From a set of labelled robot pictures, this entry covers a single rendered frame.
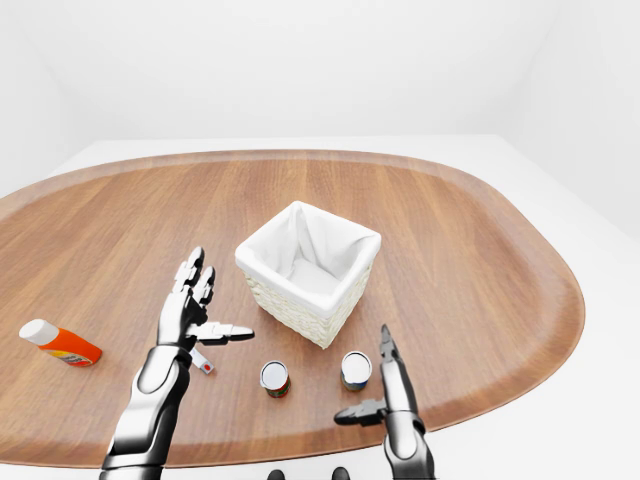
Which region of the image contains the tin with blue yellow label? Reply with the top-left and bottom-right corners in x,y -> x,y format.
340,350 -> 374,393

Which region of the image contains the orange bottle with white cap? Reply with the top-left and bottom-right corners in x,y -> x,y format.
18,318 -> 104,368

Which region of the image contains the white woven basket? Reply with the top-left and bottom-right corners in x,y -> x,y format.
234,200 -> 383,350

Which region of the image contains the white box with red dot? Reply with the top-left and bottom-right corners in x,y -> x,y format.
189,348 -> 216,376

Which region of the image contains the tin with red green label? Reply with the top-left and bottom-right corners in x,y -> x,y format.
259,360 -> 292,399

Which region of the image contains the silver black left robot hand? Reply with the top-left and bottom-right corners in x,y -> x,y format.
156,246 -> 256,352

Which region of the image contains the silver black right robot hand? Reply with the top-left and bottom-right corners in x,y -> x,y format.
333,323 -> 419,428

